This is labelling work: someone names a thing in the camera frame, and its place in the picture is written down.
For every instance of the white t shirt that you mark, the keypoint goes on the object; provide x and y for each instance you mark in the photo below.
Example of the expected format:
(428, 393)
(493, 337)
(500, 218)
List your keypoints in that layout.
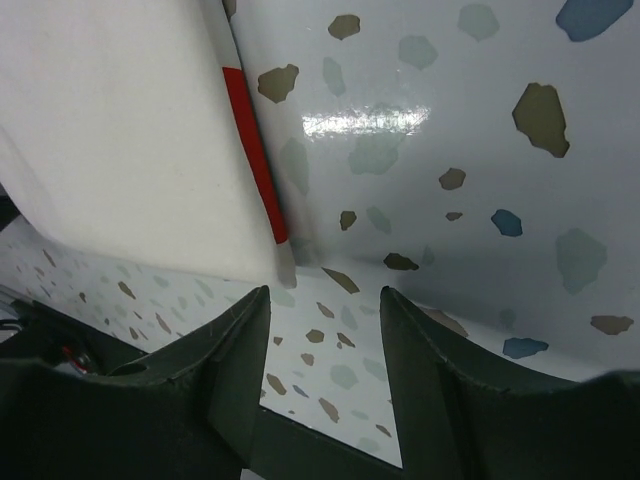
(127, 130)

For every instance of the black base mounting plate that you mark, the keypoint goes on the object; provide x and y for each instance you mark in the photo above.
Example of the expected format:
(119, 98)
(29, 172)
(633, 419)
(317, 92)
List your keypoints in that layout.
(281, 448)

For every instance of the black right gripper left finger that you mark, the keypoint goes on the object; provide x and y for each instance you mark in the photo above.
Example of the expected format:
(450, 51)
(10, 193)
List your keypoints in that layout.
(185, 411)

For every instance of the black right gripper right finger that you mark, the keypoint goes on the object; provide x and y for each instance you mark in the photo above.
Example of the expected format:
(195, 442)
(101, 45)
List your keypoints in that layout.
(462, 412)

